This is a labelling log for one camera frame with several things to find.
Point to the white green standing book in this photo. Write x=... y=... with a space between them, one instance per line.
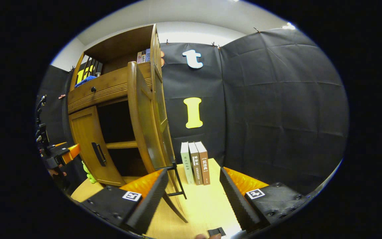
x=187 y=166

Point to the wooden inner shelf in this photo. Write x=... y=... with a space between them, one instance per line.
x=121 y=144

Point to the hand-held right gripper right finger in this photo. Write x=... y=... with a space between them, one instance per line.
x=239 y=202

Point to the black backdrop cloth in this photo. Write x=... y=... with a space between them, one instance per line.
x=277 y=116

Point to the wooden cabinet drawer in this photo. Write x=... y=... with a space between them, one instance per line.
x=108 y=88

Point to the brown white standing book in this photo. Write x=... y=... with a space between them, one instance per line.
x=196 y=166

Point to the wooden shoe cabinet door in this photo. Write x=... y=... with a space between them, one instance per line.
x=148 y=126
x=88 y=146

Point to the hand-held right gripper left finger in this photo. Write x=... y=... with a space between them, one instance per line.
x=149 y=202

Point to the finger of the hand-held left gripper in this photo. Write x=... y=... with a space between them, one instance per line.
x=60 y=145
x=71 y=152

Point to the wooden double-door shoe cabinet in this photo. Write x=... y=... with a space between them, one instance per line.
x=111 y=86

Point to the red clip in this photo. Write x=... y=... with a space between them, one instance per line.
x=62 y=96

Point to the beige spine shelf book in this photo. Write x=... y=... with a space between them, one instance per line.
x=143 y=56

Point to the blue towel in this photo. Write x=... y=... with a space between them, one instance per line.
x=85 y=80

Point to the green toy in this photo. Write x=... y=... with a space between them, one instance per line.
x=89 y=174

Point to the blue spine shelf book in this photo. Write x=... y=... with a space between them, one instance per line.
x=148 y=55

